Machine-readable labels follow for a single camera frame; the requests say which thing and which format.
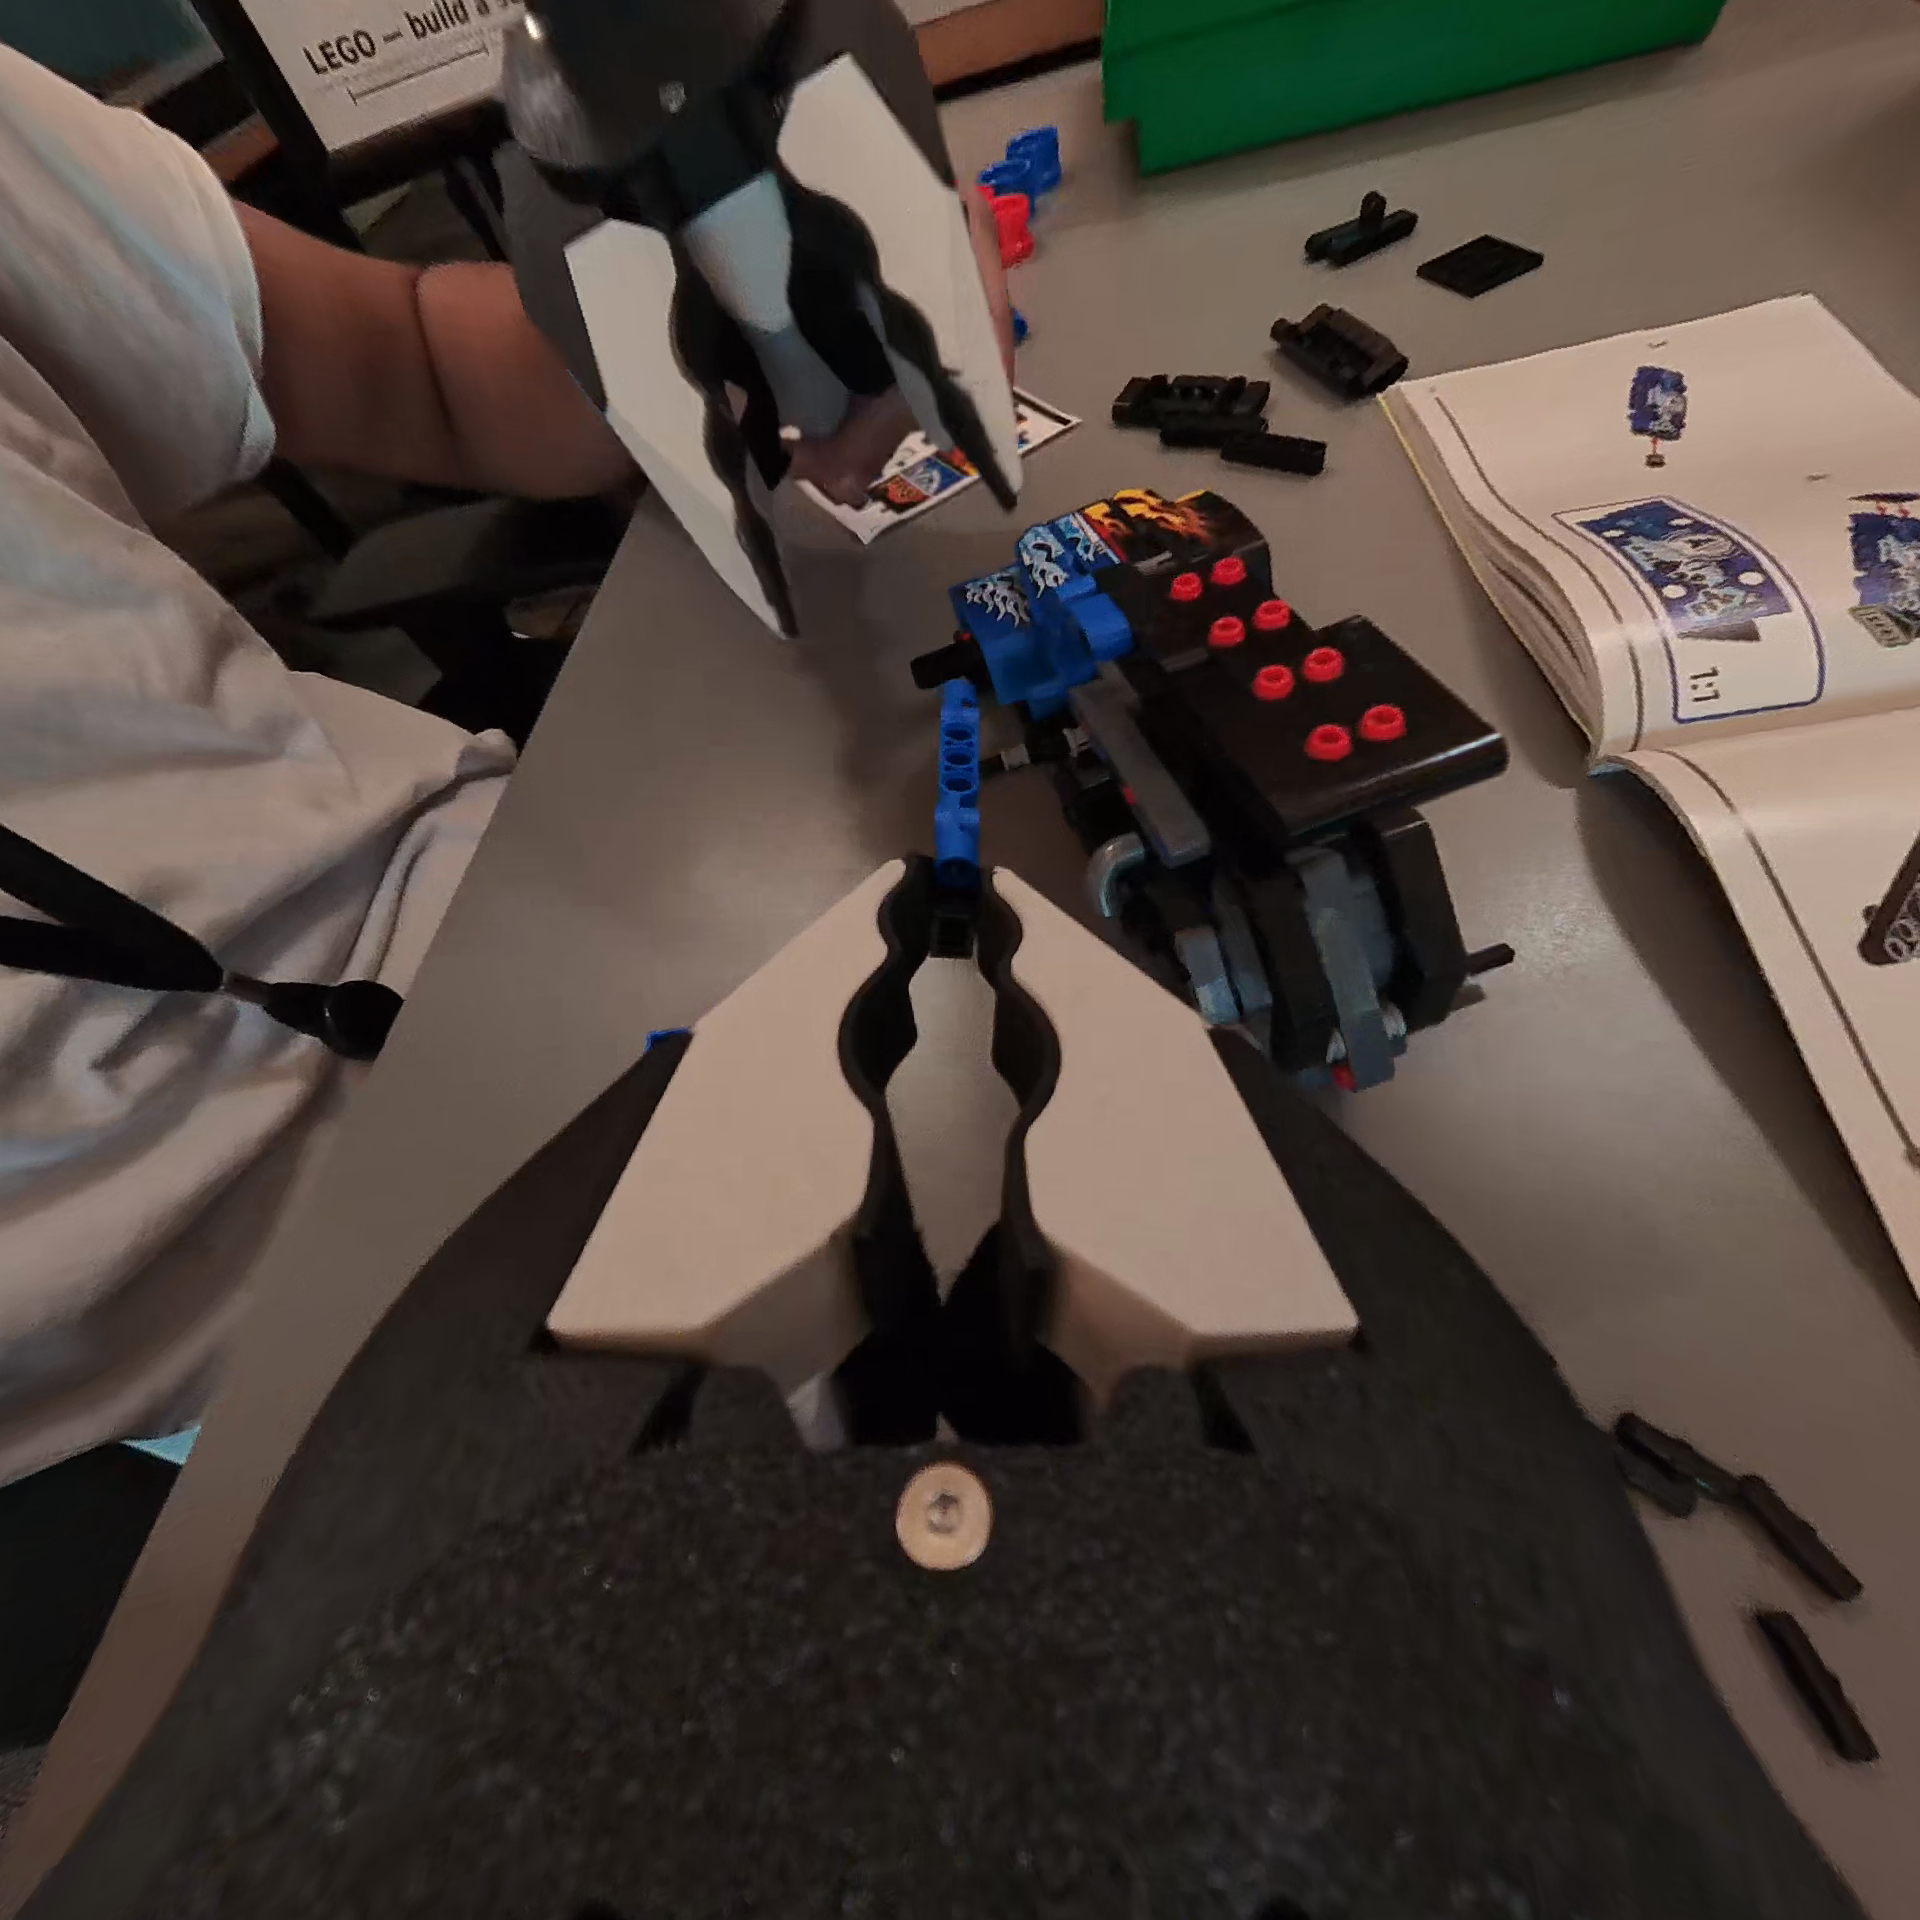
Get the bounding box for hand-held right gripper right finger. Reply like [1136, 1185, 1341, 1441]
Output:
[959, 866, 1360, 1429]

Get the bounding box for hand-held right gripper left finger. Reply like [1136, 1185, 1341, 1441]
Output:
[541, 858, 936, 1442]

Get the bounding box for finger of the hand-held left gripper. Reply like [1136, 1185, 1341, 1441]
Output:
[567, 215, 799, 645]
[787, 59, 1025, 512]

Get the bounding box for lego truck model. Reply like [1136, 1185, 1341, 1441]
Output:
[904, 484, 1514, 1097]

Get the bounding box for blue printed lego panel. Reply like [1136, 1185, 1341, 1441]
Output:
[932, 679, 987, 954]

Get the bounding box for lego sticker sheet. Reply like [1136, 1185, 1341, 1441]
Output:
[797, 386, 1083, 547]

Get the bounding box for black LEGO connector pieces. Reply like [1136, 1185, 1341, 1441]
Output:
[1112, 374, 1273, 429]

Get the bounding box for short black lego beam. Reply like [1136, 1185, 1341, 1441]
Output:
[1156, 412, 1329, 476]

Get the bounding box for black lego connector piece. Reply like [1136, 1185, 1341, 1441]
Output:
[1302, 191, 1418, 271]

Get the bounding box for black square lego tile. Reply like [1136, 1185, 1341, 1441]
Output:
[1416, 233, 1549, 301]

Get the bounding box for lego instruction booklet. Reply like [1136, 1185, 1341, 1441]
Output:
[1377, 290, 1920, 1293]

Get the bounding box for person's left hand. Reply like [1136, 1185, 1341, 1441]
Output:
[778, 393, 971, 512]

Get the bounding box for black and white tag sign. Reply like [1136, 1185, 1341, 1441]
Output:
[230, 0, 541, 155]

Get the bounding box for green storage bin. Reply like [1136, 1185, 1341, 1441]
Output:
[1102, 0, 1726, 180]

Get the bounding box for black lego bracket piece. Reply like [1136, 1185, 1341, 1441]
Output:
[1269, 305, 1412, 401]

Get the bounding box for black shoulder strap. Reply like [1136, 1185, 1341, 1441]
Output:
[0, 826, 403, 1059]

